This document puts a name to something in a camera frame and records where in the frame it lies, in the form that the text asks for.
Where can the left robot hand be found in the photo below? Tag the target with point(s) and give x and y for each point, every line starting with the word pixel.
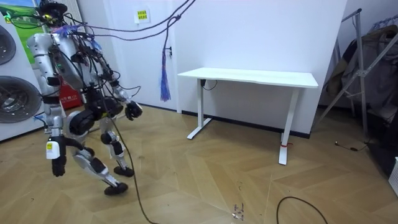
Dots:
pixel 59 165

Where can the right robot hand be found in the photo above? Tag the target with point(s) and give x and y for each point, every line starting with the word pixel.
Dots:
pixel 133 110

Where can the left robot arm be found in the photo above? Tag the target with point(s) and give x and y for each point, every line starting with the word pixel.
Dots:
pixel 43 62

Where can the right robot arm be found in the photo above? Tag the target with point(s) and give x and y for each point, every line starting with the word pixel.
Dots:
pixel 119 92

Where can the robot legs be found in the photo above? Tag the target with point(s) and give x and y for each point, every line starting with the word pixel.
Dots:
pixel 93 165

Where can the red box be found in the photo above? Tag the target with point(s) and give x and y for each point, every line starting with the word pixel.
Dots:
pixel 70 98

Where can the robot body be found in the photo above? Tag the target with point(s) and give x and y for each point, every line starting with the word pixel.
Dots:
pixel 71 68

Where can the white washing machine tower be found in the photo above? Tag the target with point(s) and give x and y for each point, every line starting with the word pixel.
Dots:
pixel 18 68

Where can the white desk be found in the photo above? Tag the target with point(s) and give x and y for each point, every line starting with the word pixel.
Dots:
pixel 248 76

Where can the grey metal drying rack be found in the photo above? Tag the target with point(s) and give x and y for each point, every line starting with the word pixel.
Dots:
pixel 360 73

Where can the clothes on drying rack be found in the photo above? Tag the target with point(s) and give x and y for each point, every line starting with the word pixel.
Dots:
pixel 382 77

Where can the white ribbed box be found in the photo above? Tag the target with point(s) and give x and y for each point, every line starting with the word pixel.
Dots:
pixel 394 177

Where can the white and yellow wall sign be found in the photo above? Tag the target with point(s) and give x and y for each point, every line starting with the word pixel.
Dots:
pixel 142 15

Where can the green landscape wall poster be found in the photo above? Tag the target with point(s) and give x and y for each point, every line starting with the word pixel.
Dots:
pixel 28 31

